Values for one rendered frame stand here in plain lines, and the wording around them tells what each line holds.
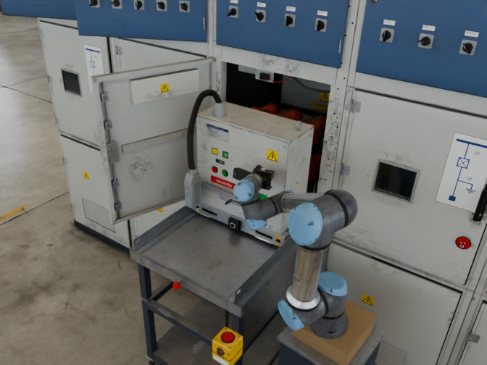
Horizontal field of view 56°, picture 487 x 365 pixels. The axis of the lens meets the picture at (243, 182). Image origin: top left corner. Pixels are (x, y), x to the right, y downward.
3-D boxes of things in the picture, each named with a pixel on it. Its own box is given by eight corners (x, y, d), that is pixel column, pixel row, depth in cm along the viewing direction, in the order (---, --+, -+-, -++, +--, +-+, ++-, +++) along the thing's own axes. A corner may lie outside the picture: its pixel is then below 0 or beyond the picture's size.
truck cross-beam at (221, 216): (283, 248, 210) (284, 237, 207) (192, 209, 235) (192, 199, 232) (288, 242, 213) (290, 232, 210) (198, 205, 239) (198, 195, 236)
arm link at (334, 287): (352, 308, 170) (356, 281, 163) (325, 324, 164) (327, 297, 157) (330, 288, 179) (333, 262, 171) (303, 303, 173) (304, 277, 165)
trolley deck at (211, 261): (240, 318, 182) (241, 307, 179) (130, 258, 211) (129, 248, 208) (316, 236, 231) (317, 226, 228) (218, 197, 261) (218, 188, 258)
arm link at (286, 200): (369, 181, 139) (282, 184, 182) (342, 193, 134) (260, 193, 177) (379, 216, 140) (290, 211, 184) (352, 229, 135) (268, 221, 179)
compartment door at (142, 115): (106, 219, 230) (86, 74, 193) (211, 183, 264) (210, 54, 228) (112, 225, 225) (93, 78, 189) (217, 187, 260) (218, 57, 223)
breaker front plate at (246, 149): (279, 238, 209) (288, 143, 185) (196, 203, 232) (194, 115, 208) (280, 237, 210) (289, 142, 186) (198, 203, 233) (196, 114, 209)
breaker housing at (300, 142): (281, 237, 209) (290, 141, 185) (197, 202, 233) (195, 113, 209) (328, 192, 246) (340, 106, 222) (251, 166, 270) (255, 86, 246)
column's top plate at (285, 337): (386, 332, 186) (387, 329, 185) (349, 386, 164) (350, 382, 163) (318, 296, 203) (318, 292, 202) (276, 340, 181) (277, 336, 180)
